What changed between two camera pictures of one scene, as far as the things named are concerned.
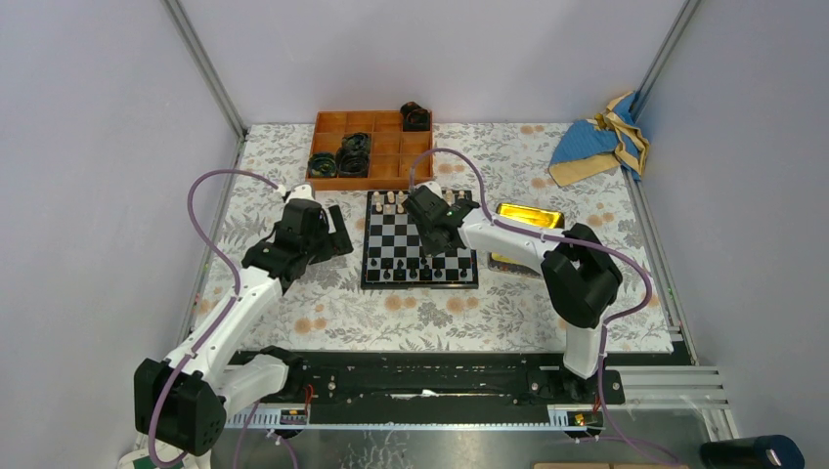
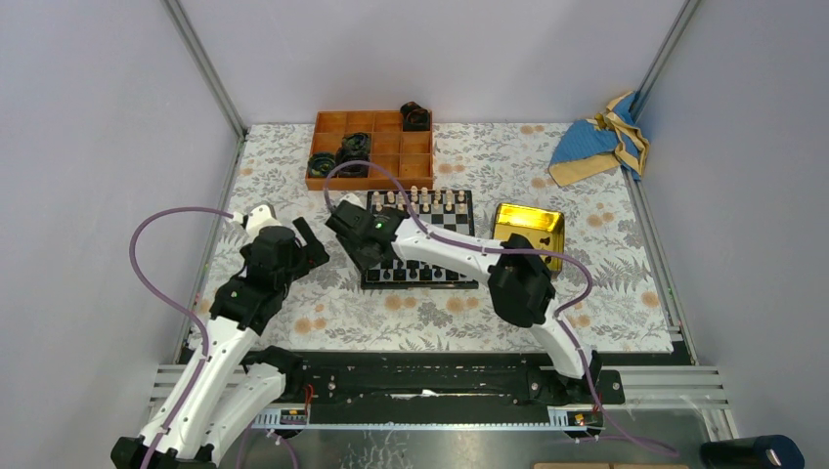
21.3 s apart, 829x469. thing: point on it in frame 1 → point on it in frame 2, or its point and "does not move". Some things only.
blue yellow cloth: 613,139 does not move
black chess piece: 425,274 does not move
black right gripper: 432,249 → 365,262
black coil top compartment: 414,118 does not move
